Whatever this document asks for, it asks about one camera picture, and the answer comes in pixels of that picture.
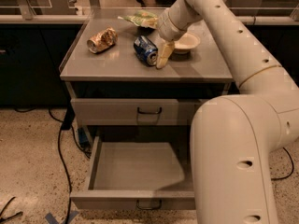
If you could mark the white paper bowl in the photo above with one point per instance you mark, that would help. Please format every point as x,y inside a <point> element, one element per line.
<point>186,43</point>

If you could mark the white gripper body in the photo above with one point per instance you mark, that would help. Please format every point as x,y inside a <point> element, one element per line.
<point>170,29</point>

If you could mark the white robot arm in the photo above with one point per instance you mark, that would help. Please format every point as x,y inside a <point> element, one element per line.
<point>232,136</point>

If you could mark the open lower grey drawer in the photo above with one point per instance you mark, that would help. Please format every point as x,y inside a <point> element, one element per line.
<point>137,176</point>

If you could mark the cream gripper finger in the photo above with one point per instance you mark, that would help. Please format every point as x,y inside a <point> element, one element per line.
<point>165,49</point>

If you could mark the green chip bag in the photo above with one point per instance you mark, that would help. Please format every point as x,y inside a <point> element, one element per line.
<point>142,18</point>

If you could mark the blue pepsi can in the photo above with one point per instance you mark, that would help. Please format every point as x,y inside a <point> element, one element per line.
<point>146,51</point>

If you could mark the crushed gold soda can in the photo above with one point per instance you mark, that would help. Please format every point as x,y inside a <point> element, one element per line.
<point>103,40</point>

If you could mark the grey drawer cabinet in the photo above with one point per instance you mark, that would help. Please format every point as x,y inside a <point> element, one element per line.
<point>117,73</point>

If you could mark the closed upper grey drawer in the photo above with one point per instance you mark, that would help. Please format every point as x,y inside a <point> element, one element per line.
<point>135,111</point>

